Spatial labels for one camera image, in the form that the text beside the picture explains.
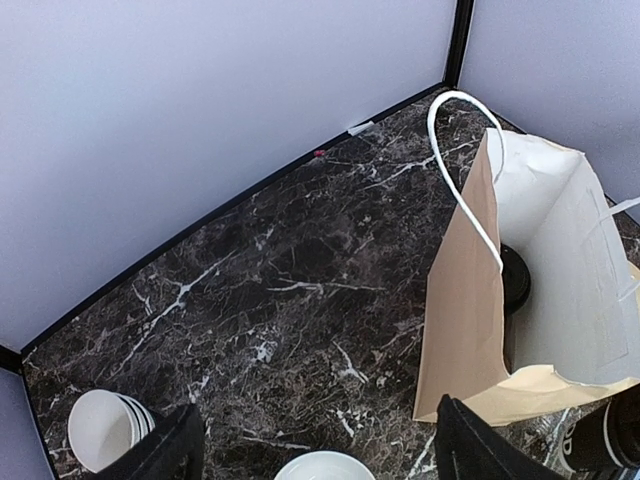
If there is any stack of paper cups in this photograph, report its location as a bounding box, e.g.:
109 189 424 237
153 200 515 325
67 389 156 473

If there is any white ceramic bowl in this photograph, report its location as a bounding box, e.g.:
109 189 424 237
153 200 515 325
274 451 375 480

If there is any left black frame post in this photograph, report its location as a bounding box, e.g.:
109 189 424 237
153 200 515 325
0 345 23 374

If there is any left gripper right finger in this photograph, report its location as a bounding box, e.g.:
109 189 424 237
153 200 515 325
435 395 561 480

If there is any brown paper bag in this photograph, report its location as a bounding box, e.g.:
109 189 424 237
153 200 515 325
413 122 639 426

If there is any black frame post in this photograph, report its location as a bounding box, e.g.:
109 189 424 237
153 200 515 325
0 345 23 374
443 0 474 88

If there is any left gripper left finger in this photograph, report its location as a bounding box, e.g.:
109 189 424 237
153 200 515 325
99 404 205 479

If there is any right black frame post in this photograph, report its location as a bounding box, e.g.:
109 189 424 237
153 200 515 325
443 0 474 88

